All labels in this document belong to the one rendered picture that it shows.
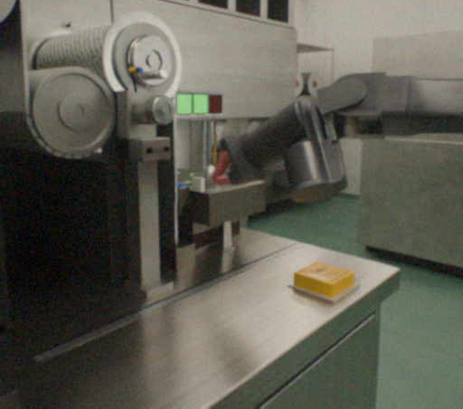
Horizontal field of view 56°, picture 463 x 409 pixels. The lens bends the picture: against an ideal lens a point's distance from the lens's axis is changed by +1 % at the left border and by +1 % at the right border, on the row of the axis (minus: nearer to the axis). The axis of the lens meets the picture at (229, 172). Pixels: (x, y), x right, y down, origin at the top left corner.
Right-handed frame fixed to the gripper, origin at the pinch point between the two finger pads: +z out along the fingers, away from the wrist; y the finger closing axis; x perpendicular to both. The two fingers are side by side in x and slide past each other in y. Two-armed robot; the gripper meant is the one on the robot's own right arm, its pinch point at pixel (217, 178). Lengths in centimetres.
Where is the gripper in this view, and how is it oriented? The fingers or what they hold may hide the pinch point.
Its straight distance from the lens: 67.4
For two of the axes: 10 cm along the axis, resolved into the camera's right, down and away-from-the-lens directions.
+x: -3.9, -9.0, 2.0
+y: 6.7, -1.3, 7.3
